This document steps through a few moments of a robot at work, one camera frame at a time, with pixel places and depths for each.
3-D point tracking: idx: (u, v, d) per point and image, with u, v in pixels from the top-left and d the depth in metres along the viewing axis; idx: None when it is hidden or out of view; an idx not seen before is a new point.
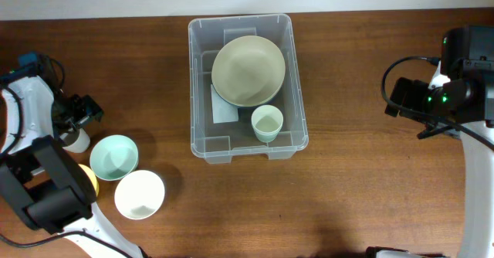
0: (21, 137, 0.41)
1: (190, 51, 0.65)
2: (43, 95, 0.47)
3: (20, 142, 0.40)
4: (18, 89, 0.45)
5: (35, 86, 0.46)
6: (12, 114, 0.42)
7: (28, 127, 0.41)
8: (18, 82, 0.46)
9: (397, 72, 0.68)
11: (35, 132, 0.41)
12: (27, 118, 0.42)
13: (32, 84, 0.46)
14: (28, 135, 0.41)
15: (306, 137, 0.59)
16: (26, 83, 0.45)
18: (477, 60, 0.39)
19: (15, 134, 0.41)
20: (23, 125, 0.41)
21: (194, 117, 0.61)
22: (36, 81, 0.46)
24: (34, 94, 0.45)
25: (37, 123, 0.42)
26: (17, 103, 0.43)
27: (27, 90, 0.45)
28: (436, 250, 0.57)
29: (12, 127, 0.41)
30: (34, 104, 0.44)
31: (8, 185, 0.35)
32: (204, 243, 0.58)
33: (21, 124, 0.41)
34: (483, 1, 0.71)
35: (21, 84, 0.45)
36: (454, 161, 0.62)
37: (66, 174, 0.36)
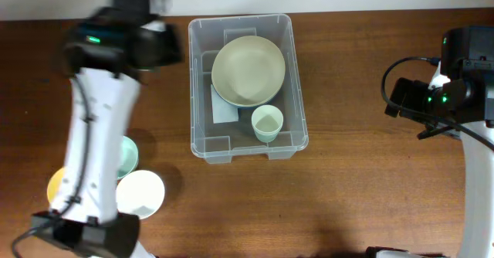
0: (75, 201, 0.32)
1: (191, 51, 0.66)
2: (123, 110, 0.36)
3: (73, 207, 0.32)
4: (101, 91, 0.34)
5: (125, 96, 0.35)
6: (77, 140, 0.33)
7: (86, 189, 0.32)
8: (89, 71, 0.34)
9: (397, 73, 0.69)
11: (92, 200, 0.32)
12: (86, 174, 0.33)
13: (113, 89, 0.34)
14: (83, 201, 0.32)
15: (306, 137, 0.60)
16: (107, 89, 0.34)
18: (477, 60, 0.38)
19: (71, 194, 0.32)
20: (79, 185, 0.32)
21: (194, 117, 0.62)
22: (121, 84, 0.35)
24: (110, 120, 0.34)
25: (97, 187, 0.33)
26: (86, 127, 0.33)
27: (103, 109, 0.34)
28: (436, 250, 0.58)
29: (70, 180, 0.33)
30: (100, 150, 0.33)
31: (56, 243, 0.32)
32: (205, 243, 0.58)
33: (77, 183, 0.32)
34: (478, 3, 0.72)
35: (96, 83, 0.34)
36: (451, 161, 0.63)
37: (106, 254, 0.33)
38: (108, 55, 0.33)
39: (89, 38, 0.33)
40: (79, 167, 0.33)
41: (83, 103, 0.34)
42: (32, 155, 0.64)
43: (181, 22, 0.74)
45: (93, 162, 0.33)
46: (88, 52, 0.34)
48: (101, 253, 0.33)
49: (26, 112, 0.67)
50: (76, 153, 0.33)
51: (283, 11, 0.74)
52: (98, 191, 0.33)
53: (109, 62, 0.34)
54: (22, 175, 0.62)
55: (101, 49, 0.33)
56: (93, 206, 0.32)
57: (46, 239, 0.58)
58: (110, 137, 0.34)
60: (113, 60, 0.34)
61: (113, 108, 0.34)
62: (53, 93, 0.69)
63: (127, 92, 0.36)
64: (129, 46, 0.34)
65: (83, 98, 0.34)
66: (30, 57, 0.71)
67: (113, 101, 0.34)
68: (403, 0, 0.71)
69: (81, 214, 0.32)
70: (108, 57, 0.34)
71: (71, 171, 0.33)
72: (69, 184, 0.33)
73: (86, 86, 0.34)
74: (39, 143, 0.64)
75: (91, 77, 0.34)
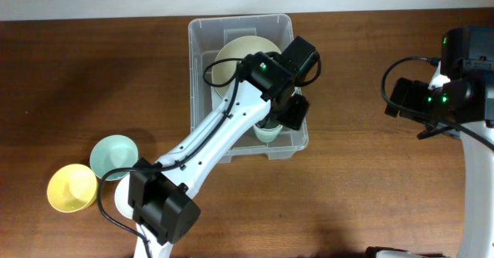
0: (181, 165, 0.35)
1: (191, 51, 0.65)
2: (246, 127, 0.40)
3: (175, 170, 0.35)
4: (243, 102, 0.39)
5: (256, 117, 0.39)
6: (212, 124, 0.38)
7: (193, 162, 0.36)
8: (247, 86, 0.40)
9: (397, 73, 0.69)
11: (192, 174, 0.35)
12: (201, 151, 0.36)
13: (257, 106, 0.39)
14: (186, 170, 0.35)
15: (306, 137, 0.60)
16: (251, 103, 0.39)
18: (477, 60, 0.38)
19: (178, 159, 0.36)
20: (191, 156, 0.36)
21: (194, 117, 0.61)
22: (262, 107, 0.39)
24: (239, 124, 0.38)
25: (204, 164, 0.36)
26: (222, 120, 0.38)
27: (239, 114, 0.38)
28: (436, 250, 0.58)
29: (186, 148, 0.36)
30: (220, 142, 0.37)
31: (137, 185, 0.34)
32: (206, 243, 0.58)
33: (191, 153, 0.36)
34: (479, 2, 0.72)
35: (243, 96, 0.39)
36: (451, 161, 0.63)
37: (170, 229, 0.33)
38: (266, 84, 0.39)
39: (262, 66, 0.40)
40: (202, 142, 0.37)
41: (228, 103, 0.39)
42: (32, 155, 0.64)
43: (181, 21, 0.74)
45: (211, 145, 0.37)
46: (253, 78, 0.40)
48: (167, 222, 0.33)
49: (27, 112, 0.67)
50: (203, 133, 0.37)
51: (283, 11, 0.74)
52: (201, 168, 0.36)
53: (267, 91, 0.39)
54: (22, 175, 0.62)
55: (264, 79, 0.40)
56: (191, 178, 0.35)
57: (46, 239, 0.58)
58: (228, 142, 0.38)
60: (265, 91, 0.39)
61: (246, 117, 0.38)
62: (54, 93, 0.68)
63: (253, 120, 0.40)
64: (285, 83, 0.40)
65: (231, 99, 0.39)
66: (30, 57, 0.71)
67: (246, 113, 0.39)
68: (403, 0, 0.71)
69: (177, 179, 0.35)
70: (265, 86, 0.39)
71: (191, 142, 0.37)
72: (183, 151, 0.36)
73: (238, 93, 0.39)
74: (40, 143, 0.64)
75: (245, 89, 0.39)
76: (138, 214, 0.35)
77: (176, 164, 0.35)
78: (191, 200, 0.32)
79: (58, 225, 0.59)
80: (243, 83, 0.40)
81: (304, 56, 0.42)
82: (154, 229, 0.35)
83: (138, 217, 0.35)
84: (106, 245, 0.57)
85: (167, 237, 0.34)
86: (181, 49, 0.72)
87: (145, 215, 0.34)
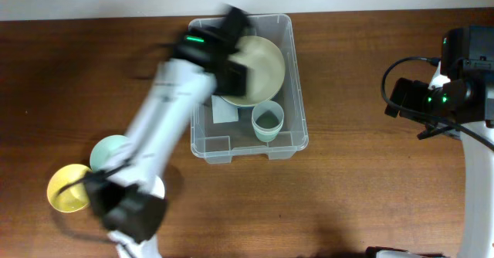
0: (129, 164, 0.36)
1: None
2: (187, 105, 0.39)
3: (123, 171, 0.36)
4: (177, 80, 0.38)
5: (197, 93, 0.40)
6: (150, 113, 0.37)
7: (140, 157, 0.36)
8: (182, 65, 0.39)
9: (397, 73, 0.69)
11: (141, 168, 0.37)
12: (147, 145, 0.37)
13: (192, 81, 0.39)
14: (137, 164, 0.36)
15: (306, 137, 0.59)
16: (187, 79, 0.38)
18: (477, 60, 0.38)
19: (127, 156, 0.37)
20: (138, 152, 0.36)
21: (194, 117, 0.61)
22: (197, 80, 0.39)
24: (178, 105, 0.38)
25: (153, 156, 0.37)
26: (162, 104, 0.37)
27: (180, 96, 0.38)
28: (436, 250, 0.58)
29: (131, 145, 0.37)
30: (162, 130, 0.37)
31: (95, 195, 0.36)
32: (206, 243, 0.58)
33: (137, 149, 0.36)
34: (480, 2, 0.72)
35: (180, 73, 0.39)
36: (452, 161, 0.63)
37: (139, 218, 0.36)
38: (196, 56, 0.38)
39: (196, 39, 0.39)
40: (143, 131, 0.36)
41: (167, 86, 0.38)
42: (33, 155, 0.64)
43: (181, 21, 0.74)
45: (153, 137, 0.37)
46: (186, 50, 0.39)
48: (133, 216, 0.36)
49: (28, 112, 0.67)
50: (143, 127, 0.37)
51: (283, 11, 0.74)
52: (152, 158, 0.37)
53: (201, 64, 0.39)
54: (23, 175, 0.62)
55: (198, 50, 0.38)
56: (141, 172, 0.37)
57: (47, 239, 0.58)
58: (170, 127, 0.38)
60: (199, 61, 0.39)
61: (187, 96, 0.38)
62: (54, 93, 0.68)
63: (195, 90, 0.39)
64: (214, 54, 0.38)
65: (167, 82, 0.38)
66: (30, 57, 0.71)
67: (186, 92, 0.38)
68: (403, 0, 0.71)
69: (130, 177, 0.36)
70: (200, 58, 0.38)
71: (136, 137, 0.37)
72: (127, 148, 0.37)
73: (173, 73, 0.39)
74: (41, 142, 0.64)
75: (181, 68, 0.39)
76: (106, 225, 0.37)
77: (123, 164, 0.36)
78: None
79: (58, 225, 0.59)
80: (176, 60, 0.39)
81: (236, 25, 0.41)
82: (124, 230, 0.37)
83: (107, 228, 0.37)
84: (106, 245, 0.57)
85: (140, 229, 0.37)
86: None
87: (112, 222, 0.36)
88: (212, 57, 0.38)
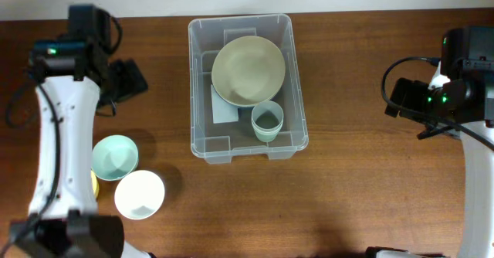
0: (55, 198, 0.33)
1: (191, 51, 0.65)
2: (88, 115, 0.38)
3: (53, 205, 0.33)
4: (59, 98, 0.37)
5: (87, 100, 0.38)
6: (47, 136, 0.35)
7: (64, 185, 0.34)
8: (54, 80, 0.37)
9: (397, 73, 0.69)
11: (71, 195, 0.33)
12: (65, 168, 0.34)
13: (76, 90, 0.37)
14: (64, 198, 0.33)
15: (306, 137, 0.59)
16: (70, 92, 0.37)
18: (477, 60, 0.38)
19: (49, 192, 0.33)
20: (57, 183, 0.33)
21: (194, 117, 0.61)
22: (82, 86, 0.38)
24: (76, 120, 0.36)
25: (76, 180, 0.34)
26: (54, 124, 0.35)
27: (68, 110, 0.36)
28: (437, 250, 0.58)
29: (46, 181, 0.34)
30: (76, 149, 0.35)
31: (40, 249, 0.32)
32: (205, 243, 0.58)
33: (54, 181, 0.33)
34: (480, 2, 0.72)
35: (59, 89, 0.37)
36: (452, 161, 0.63)
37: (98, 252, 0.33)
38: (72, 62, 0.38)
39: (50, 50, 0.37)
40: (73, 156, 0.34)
41: (50, 107, 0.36)
42: (34, 156, 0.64)
43: (181, 22, 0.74)
45: (66, 161, 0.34)
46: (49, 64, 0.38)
48: (84, 251, 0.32)
49: (28, 112, 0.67)
50: (50, 154, 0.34)
51: (282, 11, 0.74)
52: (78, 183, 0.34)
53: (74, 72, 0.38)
54: (25, 175, 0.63)
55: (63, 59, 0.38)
56: (72, 200, 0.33)
57: None
58: (79, 145, 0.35)
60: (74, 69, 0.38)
61: (76, 109, 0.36)
62: None
63: (89, 94, 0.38)
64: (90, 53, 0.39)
65: (49, 102, 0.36)
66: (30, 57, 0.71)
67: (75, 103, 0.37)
68: (403, 0, 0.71)
69: (62, 209, 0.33)
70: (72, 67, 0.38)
71: (45, 171, 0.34)
72: (45, 185, 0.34)
73: (50, 93, 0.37)
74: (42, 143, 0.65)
75: (55, 84, 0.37)
76: None
77: (49, 199, 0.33)
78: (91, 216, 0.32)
79: None
80: (47, 79, 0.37)
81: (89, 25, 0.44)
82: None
83: None
84: None
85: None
86: (181, 49, 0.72)
87: None
88: (87, 56, 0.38)
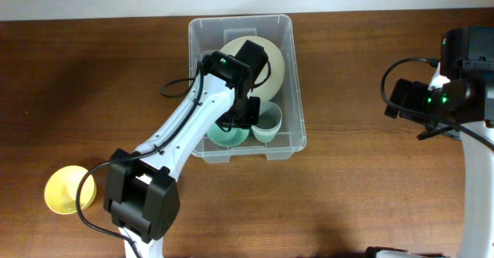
0: (158, 151, 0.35)
1: (191, 50, 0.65)
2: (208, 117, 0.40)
3: (153, 155, 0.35)
4: (208, 89, 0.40)
5: (221, 107, 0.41)
6: (181, 113, 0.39)
7: (171, 147, 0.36)
8: (213, 78, 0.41)
9: (396, 73, 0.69)
11: (170, 158, 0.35)
12: (178, 137, 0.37)
13: (224, 95, 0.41)
14: (165, 154, 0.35)
15: (304, 137, 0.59)
16: (218, 90, 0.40)
18: (476, 61, 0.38)
19: (157, 144, 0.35)
20: (168, 141, 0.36)
21: None
22: (228, 96, 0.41)
24: (208, 111, 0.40)
25: (181, 150, 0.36)
26: (192, 106, 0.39)
27: (209, 101, 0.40)
28: (436, 250, 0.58)
29: (162, 135, 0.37)
30: (195, 131, 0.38)
31: (115, 181, 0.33)
32: (205, 243, 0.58)
33: (168, 139, 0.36)
34: (479, 2, 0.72)
35: (211, 85, 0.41)
36: (451, 161, 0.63)
37: (153, 215, 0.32)
38: (229, 76, 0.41)
39: (223, 60, 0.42)
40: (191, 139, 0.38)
41: (197, 92, 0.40)
42: (34, 155, 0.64)
43: (181, 21, 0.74)
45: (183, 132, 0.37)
46: (216, 69, 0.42)
48: (147, 204, 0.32)
49: (30, 111, 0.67)
50: (176, 122, 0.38)
51: (283, 11, 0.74)
52: (181, 151, 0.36)
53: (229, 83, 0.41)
54: (25, 174, 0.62)
55: (227, 69, 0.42)
56: (170, 162, 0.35)
57: (46, 239, 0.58)
58: (198, 129, 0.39)
60: (228, 81, 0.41)
61: (214, 104, 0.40)
62: (55, 93, 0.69)
63: (228, 102, 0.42)
64: (242, 78, 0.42)
65: (199, 88, 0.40)
66: (31, 57, 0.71)
67: (214, 100, 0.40)
68: (402, 0, 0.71)
69: (157, 162, 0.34)
70: (228, 76, 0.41)
71: (165, 130, 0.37)
72: (160, 137, 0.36)
73: (204, 83, 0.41)
74: (42, 142, 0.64)
75: (211, 81, 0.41)
76: (118, 212, 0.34)
77: (154, 149, 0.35)
78: (174, 183, 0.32)
79: (58, 225, 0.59)
80: (208, 76, 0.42)
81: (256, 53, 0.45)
82: (133, 216, 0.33)
83: (119, 217, 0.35)
84: (107, 244, 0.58)
85: (151, 229, 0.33)
86: (180, 49, 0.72)
87: (126, 211, 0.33)
88: (244, 79, 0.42)
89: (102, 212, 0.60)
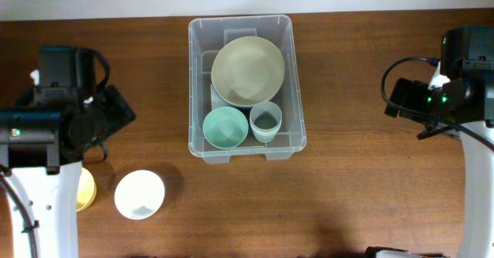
0: (33, 227, 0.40)
1: (191, 51, 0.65)
2: (65, 193, 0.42)
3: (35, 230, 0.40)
4: (37, 162, 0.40)
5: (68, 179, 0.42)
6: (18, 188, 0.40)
7: (41, 211, 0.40)
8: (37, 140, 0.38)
9: (397, 73, 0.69)
11: (41, 229, 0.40)
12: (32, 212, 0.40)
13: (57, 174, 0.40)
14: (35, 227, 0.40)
15: (304, 137, 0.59)
16: (47, 157, 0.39)
18: (477, 60, 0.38)
19: (28, 220, 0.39)
20: (32, 215, 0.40)
21: (192, 117, 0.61)
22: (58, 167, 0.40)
24: (58, 184, 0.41)
25: (53, 214, 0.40)
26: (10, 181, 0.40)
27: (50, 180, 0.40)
28: (436, 251, 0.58)
29: (18, 211, 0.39)
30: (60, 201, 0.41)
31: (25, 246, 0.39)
32: (205, 243, 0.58)
33: (25, 213, 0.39)
34: (479, 2, 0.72)
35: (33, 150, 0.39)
36: (451, 161, 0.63)
37: None
38: (45, 137, 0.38)
39: (16, 131, 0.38)
40: (62, 208, 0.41)
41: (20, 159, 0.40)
42: None
43: (181, 21, 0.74)
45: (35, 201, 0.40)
46: (20, 137, 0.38)
48: None
49: None
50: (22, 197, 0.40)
51: (283, 11, 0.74)
52: (52, 213, 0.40)
53: (50, 141, 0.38)
54: None
55: (38, 130, 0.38)
56: (51, 232, 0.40)
57: None
58: (63, 199, 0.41)
60: (49, 139, 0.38)
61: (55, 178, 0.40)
62: None
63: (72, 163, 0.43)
64: (63, 127, 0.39)
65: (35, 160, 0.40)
66: (31, 57, 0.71)
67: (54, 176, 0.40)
68: (402, 0, 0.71)
69: (29, 234, 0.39)
70: (45, 138, 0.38)
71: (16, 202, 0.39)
72: (17, 213, 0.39)
73: (25, 150, 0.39)
74: None
75: (32, 141, 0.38)
76: None
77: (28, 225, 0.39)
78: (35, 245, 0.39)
79: None
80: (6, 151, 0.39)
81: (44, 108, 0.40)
82: None
83: None
84: (107, 244, 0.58)
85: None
86: (180, 49, 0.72)
87: None
88: (61, 127, 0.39)
89: (102, 212, 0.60)
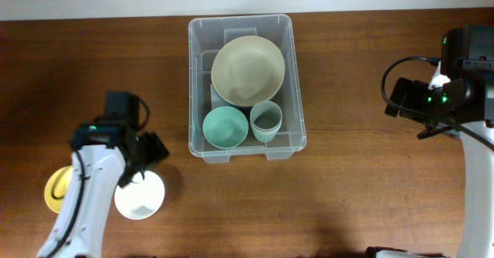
0: (84, 180, 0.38)
1: (191, 50, 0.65)
2: (113, 170, 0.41)
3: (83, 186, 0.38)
4: (88, 157, 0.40)
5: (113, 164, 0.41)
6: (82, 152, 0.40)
7: (93, 171, 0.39)
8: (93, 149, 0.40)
9: (397, 73, 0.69)
11: (89, 185, 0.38)
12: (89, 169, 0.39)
13: (108, 157, 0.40)
14: (86, 181, 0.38)
15: (304, 137, 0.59)
16: (101, 157, 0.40)
18: (478, 60, 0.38)
19: (81, 174, 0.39)
20: (88, 169, 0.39)
21: (192, 117, 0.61)
22: (109, 155, 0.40)
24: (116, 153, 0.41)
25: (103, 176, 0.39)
26: (76, 151, 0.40)
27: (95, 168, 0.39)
28: (436, 251, 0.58)
29: (77, 167, 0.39)
30: (109, 170, 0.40)
31: (68, 203, 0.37)
32: (205, 243, 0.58)
33: (83, 170, 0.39)
34: (479, 2, 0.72)
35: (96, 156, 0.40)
36: (451, 161, 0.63)
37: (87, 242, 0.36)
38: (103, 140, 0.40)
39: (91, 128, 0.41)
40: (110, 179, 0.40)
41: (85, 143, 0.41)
42: (35, 155, 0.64)
43: (181, 21, 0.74)
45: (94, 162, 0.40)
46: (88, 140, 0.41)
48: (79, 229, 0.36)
49: (32, 112, 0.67)
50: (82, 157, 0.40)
51: (283, 11, 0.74)
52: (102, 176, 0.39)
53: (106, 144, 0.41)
54: (24, 174, 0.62)
55: (99, 135, 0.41)
56: (95, 192, 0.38)
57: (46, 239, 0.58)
58: (113, 169, 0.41)
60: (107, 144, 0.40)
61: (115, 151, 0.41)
62: (55, 93, 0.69)
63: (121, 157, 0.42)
64: (120, 135, 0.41)
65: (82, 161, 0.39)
66: (31, 57, 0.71)
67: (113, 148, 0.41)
68: None
69: (79, 191, 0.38)
70: (104, 141, 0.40)
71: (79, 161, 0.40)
72: (76, 171, 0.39)
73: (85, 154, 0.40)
74: (42, 143, 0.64)
75: (93, 150, 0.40)
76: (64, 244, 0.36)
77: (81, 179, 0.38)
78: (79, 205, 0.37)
79: None
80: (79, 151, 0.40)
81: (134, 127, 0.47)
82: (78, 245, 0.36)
83: None
84: (107, 244, 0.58)
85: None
86: (180, 49, 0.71)
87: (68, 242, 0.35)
88: (120, 135, 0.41)
89: None
